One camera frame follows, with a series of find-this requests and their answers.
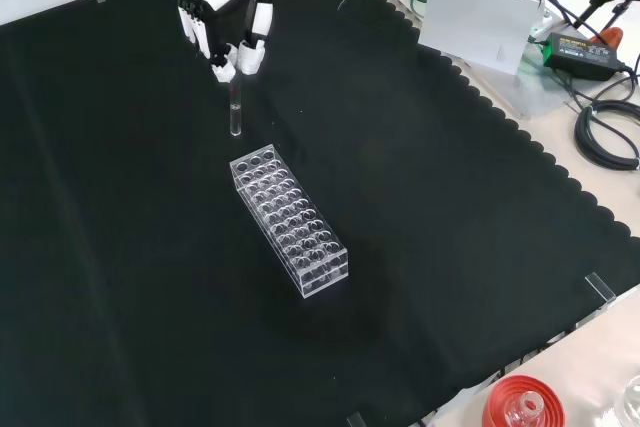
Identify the black power adapter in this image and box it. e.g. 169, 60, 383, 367
542, 31, 629, 82

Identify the black bench cloth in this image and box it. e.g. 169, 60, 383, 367
0, 0, 635, 427

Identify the clear acrylic test tube rack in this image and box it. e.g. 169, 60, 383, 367
228, 144, 350, 302

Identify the grey metal base plate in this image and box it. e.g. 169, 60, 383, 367
383, 0, 584, 121

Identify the clear glass test tube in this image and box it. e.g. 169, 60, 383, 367
228, 74, 244, 139

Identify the clear glass vessel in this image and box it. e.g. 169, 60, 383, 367
617, 374, 640, 427

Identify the pale board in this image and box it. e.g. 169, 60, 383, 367
416, 0, 546, 76

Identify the coiled black cable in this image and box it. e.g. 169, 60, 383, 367
573, 99, 640, 171

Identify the red ribbed funnel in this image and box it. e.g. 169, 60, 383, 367
480, 374, 567, 427

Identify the small clear glass flask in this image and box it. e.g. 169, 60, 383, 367
504, 390, 547, 427

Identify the orange clamp foot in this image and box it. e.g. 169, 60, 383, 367
589, 25, 624, 49

